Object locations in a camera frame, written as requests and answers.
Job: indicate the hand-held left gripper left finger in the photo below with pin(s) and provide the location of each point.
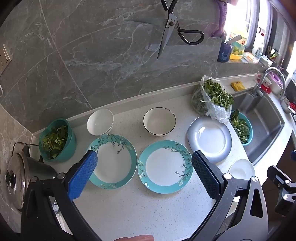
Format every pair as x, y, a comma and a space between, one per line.
81, 176

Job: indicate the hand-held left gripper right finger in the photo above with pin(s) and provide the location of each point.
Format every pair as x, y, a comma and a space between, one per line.
204, 173

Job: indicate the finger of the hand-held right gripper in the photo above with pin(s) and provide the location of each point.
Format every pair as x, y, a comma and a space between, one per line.
286, 205
281, 177

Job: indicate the large grey rimmed plate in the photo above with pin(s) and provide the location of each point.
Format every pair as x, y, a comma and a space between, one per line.
208, 139

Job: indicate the small white plate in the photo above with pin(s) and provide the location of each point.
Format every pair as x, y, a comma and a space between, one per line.
241, 170

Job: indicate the teal floral plate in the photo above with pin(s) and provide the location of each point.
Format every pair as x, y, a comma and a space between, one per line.
165, 166
115, 162

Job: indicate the plain white bowl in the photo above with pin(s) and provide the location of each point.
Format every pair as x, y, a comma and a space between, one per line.
99, 122

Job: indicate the white bowl pink flowers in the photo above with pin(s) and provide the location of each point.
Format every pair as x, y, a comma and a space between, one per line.
159, 120

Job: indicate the person's left hand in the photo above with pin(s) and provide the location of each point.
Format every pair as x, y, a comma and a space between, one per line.
136, 238

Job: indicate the teal bowl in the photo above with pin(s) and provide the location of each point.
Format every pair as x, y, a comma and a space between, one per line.
67, 148

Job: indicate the leafy greens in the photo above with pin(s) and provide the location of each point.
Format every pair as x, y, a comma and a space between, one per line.
240, 127
54, 141

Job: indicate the steel sink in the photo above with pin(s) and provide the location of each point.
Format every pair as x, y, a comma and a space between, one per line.
263, 129

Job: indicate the teal colander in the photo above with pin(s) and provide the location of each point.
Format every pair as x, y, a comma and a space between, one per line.
249, 136

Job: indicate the steel rice cooker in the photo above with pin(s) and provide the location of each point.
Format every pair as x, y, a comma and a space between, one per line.
16, 176

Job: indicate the steel strainer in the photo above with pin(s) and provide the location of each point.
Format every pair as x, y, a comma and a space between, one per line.
285, 104

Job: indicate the plastic bag of greens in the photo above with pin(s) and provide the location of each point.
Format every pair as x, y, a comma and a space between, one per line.
215, 92

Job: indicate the steel faucet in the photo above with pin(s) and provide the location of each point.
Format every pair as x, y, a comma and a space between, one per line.
256, 89

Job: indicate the red white holder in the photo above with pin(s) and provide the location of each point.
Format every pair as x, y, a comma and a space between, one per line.
266, 87

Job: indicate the yellow sponge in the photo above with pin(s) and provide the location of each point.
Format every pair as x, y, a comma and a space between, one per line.
237, 86

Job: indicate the white cup purple lid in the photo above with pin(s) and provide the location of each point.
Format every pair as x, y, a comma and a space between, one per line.
276, 83

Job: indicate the blue utensil holder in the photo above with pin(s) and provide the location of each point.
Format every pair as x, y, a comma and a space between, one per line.
223, 54

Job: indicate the yellow white cloth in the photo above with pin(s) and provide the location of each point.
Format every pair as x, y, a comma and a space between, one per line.
249, 58

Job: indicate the white spray bottle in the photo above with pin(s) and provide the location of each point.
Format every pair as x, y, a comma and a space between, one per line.
259, 49

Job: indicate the kitchen scissors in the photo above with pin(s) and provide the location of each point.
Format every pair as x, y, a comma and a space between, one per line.
165, 34

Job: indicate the purple peeler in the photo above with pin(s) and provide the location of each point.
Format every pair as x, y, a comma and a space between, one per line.
223, 14

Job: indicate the wall socket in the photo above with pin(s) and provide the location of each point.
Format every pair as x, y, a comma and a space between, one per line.
3, 60

